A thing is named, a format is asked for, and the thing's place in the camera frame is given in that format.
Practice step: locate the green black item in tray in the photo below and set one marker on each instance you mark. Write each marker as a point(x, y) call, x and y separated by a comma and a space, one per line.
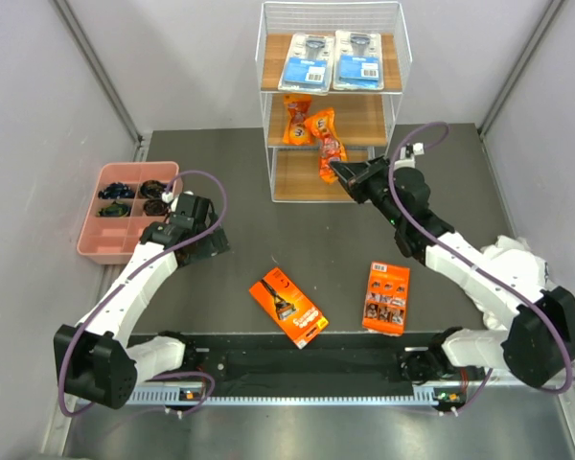
point(116, 209)

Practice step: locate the dark coiled item tray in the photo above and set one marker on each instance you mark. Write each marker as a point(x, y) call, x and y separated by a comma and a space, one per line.
point(152, 189)
point(155, 207)

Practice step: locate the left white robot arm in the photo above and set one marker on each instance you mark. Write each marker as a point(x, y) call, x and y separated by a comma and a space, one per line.
point(94, 358)

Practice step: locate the blue black item in tray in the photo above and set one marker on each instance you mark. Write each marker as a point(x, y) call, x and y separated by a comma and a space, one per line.
point(116, 190)

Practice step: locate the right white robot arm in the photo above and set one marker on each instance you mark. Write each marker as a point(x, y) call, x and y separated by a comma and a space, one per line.
point(535, 337)

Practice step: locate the orange razor pouch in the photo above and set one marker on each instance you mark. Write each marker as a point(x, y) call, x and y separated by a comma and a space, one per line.
point(331, 149)
point(296, 133)

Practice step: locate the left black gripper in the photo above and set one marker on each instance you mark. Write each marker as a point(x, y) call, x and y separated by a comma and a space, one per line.
point(215, 243)

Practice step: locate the white crumpled cloth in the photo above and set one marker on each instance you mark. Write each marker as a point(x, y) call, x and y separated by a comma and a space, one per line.
point(500, 278)

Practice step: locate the orange Gillette razor box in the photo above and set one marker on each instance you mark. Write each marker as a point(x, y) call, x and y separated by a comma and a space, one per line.
point(289, 307)

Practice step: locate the orange cartridge box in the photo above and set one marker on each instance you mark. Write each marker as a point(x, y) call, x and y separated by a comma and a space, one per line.
point(386, 299)

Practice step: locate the blue razor blister pack two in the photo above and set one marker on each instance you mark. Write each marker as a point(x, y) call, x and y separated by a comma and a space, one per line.
point(358, 62)

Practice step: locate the dark coiled item lower tray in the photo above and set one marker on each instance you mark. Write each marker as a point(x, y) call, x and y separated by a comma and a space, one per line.
point(155, 207)

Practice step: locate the white wire wooden shelf rack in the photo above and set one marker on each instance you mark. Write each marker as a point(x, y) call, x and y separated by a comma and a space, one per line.
point(364, 120)

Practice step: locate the blue razor blister pack one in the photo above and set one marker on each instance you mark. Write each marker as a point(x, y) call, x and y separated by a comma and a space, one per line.
point(308, 67)

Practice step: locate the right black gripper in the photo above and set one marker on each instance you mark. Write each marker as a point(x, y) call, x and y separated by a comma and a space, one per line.
point(359, 174)

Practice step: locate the dark coiled item upper tray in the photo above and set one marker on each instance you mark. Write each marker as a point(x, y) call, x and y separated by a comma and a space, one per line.
point(152, 189)

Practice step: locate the pink divided plastic tray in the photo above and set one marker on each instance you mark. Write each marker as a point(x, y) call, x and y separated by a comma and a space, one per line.
point(111, 241)

